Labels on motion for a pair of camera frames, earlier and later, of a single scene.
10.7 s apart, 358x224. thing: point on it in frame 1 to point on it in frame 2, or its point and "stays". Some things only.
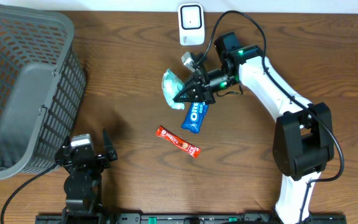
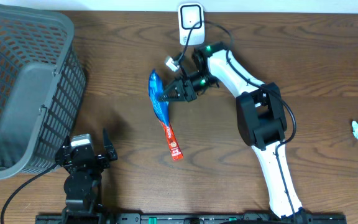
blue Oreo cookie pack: x=194 y=116 to x=161 y=108
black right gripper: x=196 y=94 to x=178 y=86
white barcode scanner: x=191 y=24 stays
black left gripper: x=103 y=162 stays
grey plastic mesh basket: x=33 y=81 stays
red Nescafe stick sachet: x=178 y=141 to x=172 y=142
